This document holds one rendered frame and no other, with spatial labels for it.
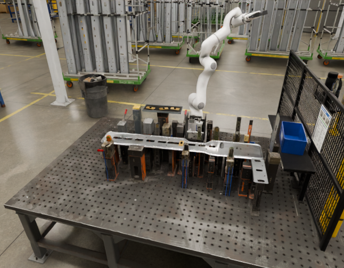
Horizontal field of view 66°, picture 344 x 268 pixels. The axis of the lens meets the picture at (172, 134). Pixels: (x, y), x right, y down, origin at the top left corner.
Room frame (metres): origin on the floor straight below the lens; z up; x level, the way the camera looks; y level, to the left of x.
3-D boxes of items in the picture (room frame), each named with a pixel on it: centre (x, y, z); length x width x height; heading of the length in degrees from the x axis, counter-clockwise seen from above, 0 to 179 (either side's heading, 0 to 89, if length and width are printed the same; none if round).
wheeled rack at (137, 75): (6.27, 1.55, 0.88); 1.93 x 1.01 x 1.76; 80
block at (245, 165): (1.63, -0.58, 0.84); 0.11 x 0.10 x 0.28; 169
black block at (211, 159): (1.69, -0.32, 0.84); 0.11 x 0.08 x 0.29; 169
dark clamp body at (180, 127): (2.11, -0.08, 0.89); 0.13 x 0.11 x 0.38; 169
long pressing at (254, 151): (1.91, -0.06, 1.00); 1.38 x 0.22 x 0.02; 79
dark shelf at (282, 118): (1.94, -1.00, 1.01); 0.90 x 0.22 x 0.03; 169
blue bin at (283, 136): (1.84, -0.98, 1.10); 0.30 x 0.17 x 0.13; 163
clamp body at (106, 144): (1.84, 0.53, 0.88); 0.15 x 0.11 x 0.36; 169
